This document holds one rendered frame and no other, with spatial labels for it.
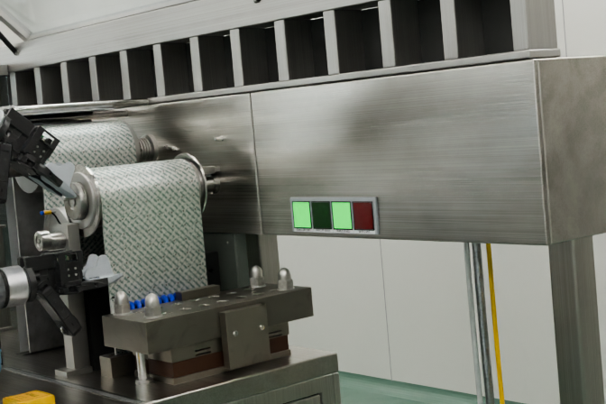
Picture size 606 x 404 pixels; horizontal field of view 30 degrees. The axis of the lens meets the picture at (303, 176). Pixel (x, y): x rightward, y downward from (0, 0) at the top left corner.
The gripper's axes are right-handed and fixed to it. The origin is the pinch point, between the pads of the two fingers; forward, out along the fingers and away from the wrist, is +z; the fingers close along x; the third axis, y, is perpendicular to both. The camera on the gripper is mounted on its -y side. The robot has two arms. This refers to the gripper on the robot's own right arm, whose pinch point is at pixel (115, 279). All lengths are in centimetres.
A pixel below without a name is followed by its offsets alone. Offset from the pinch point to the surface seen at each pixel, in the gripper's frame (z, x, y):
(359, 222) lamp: 30, -41, 8
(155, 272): 9.2, -0.2, -0.2
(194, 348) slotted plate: 4.6, -19.0, -13.0
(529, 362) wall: 263, 115, -85
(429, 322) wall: 263, 173, -72
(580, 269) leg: 48, -77, -2
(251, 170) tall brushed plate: 30.4, -7.6, 18.6
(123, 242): 2.5, -0.3, 7.0
